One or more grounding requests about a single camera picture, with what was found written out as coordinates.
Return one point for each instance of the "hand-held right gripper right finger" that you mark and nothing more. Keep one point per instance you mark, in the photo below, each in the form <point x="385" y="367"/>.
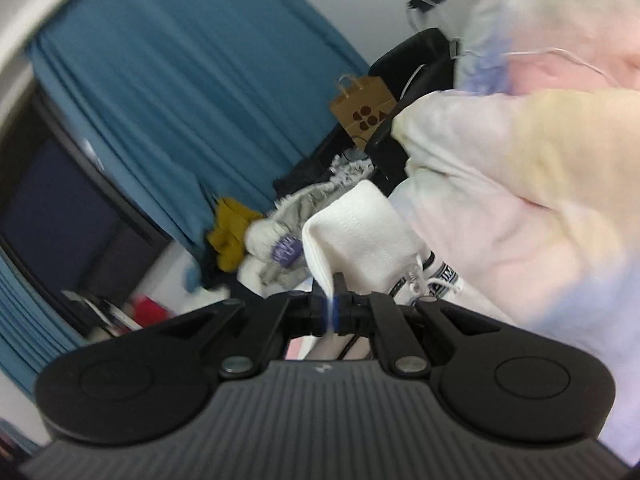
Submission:
<point x="337" y="312"/>

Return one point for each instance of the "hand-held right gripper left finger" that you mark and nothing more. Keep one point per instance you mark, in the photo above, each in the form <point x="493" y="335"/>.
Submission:
<point x="312" y="312"/>

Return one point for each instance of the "white sweatpants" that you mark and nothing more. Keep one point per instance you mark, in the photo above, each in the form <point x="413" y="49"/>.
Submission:
<point x="360" y="230"/>

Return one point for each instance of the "black clothes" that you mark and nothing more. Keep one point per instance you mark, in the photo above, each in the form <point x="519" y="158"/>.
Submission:
<point x="300" y="172"/>

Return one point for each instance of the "grey white printed garment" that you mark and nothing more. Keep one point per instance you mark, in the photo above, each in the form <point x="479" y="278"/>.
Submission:
<point x="295" y="210"/>

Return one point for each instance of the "mustard yellow cloth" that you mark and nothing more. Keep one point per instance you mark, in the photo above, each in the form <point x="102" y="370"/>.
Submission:
<point x="227" y="235"/>

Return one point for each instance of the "red cloth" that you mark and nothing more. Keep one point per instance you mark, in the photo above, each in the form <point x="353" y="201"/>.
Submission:
<point x="150" y="311"/>

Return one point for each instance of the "brown paper bag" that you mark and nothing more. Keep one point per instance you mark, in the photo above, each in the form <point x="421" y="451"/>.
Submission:
<point x="362" y="107"/>

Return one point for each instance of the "pastel tie-dye duvet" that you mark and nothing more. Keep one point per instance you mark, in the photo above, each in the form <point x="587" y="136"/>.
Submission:
<point x="525" y="185"/>

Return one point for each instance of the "blue curtain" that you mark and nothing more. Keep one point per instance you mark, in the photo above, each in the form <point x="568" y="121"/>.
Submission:
<point x="175" y="85"/>
<point x="30" y="320"/>

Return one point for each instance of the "black chair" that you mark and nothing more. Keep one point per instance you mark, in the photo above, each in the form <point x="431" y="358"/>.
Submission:
<point x="415" y="57"/>

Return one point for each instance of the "dark framed window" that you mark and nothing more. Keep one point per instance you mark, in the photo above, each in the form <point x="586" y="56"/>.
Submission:
<point x="50" y="220"/>

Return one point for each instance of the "pastel tie-dye pillow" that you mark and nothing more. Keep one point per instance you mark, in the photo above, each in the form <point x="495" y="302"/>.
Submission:
<point x="550" y="10"/>

